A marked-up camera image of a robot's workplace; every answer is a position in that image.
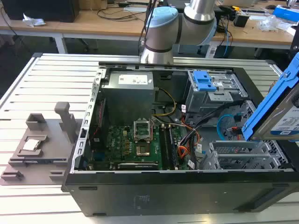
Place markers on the hard disk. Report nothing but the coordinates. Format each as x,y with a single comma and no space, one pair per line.
261,112

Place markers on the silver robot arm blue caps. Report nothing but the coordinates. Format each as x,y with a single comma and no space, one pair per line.
161,30

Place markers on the black RAM slot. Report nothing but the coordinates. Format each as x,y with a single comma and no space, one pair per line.
166,149

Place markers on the metal disk bay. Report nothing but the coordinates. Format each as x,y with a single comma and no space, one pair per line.
233,149

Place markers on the grey power supply box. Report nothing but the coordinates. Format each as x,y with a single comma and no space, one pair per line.
126,98

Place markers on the CPU socket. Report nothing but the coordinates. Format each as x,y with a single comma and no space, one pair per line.
143,150

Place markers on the RAM stick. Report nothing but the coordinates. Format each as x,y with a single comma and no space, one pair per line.
173,149

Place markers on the green motherboard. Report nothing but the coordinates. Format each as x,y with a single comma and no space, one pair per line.
119,144

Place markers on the black case fan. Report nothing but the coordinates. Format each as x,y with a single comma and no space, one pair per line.
96,140

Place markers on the blue plastic drive latch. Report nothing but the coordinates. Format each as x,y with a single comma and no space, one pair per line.
203,81

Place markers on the metal optical drive cage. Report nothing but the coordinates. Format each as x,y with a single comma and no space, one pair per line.
210,100

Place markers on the black open PC case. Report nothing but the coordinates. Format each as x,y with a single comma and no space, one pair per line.
163,193

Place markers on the wooden desk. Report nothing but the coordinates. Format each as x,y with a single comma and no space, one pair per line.
105,26

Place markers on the grey parts rack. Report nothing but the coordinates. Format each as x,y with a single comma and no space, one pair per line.
46,144

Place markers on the silver CPU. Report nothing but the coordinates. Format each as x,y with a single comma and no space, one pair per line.
31,144

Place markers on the small black box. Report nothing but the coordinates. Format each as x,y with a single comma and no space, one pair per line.
240,20

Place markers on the clear plastic bag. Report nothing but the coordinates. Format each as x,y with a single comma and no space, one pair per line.
268,24

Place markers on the crumpled white paper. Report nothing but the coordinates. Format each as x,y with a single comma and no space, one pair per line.
32,20

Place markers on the large black box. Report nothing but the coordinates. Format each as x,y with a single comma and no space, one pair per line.
39,9

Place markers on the blue cardboard box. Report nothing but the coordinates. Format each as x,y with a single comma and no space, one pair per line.
286,16

